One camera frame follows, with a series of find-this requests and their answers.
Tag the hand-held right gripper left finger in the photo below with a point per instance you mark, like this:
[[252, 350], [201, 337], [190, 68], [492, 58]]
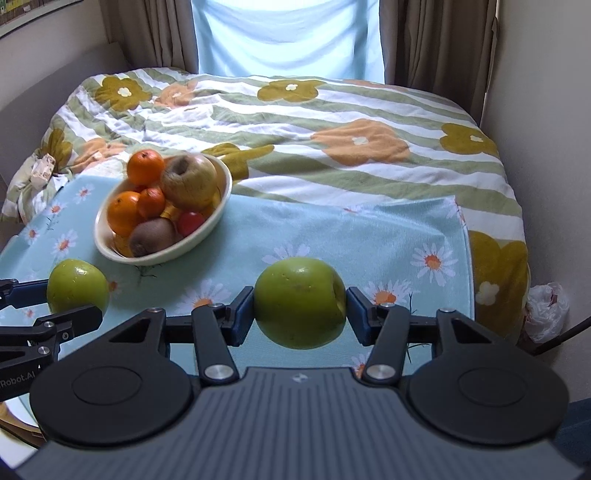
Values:
[[244, 318]]

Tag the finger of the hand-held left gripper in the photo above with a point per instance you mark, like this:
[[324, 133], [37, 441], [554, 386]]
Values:
[[30, 295], [74, 323]]

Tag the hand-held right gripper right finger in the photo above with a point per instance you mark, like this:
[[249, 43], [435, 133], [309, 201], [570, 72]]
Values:
[[358, 318]]

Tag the large green apple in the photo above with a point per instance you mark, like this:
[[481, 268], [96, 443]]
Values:
[[76, 281]]

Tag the small green apple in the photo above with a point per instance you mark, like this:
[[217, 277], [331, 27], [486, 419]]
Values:
[[295, 304]]

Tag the cream oval bowl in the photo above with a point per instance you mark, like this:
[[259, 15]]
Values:
[[184, 250]]

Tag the red cherry tomato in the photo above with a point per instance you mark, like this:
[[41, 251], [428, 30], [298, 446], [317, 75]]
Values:
[[190, 224]]

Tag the brown kiwi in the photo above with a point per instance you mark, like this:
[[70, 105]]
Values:
[[152, 237]]

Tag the large orange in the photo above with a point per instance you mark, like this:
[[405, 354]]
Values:
[[122, 212], [145, 167]]

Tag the small mandarin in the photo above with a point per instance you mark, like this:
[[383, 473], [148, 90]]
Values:
[[151, 203]]

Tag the light blue daisy tablecloth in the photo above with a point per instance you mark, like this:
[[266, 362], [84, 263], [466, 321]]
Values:
[[323, 230]]

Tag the crumpled printed packet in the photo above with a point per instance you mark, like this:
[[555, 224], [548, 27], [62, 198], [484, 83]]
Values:
[[44, 170]]

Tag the striped floral blanket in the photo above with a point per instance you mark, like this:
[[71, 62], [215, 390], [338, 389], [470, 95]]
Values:
[[346, 175]]

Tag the wrinkled yellow apple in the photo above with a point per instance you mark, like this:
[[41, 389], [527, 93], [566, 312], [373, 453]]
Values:
[[189, 182]]

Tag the white plastic bag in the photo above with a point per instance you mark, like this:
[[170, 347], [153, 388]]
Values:
[[547, 309]]

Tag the beige bed headboard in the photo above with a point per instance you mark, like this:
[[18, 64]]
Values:
[[55, 83]]

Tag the brown curtain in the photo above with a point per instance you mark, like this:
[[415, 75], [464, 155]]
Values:
[[438, 46], [152, 32]]

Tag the white sheer curtain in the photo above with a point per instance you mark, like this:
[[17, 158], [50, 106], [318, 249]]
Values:
[[286, 37]]

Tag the framed wall poster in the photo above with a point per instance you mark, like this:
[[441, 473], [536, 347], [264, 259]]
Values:
[[23, 11]]

